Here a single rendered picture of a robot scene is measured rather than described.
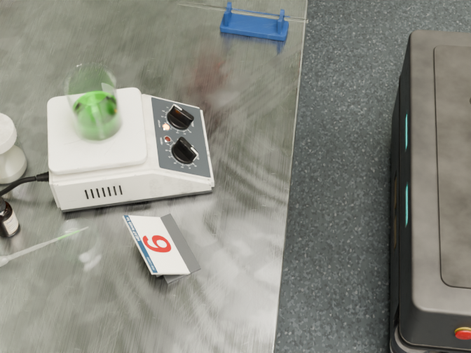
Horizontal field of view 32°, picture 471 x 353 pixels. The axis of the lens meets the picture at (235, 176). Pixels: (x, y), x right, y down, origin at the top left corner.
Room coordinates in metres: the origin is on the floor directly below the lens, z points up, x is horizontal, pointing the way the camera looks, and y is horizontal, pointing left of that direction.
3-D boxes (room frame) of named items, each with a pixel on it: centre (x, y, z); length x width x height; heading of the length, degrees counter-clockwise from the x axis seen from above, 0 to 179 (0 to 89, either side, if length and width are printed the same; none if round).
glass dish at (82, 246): (0.53, 0.20, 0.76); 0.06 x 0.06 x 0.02
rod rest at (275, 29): (0.90, -0.04, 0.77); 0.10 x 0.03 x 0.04; 76
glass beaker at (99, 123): (0.65, 0.17, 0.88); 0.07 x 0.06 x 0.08; 12
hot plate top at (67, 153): (0.65, 0.17, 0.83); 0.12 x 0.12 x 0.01; 7
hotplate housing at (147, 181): (0.65, 0.14, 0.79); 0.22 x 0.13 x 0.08; 97
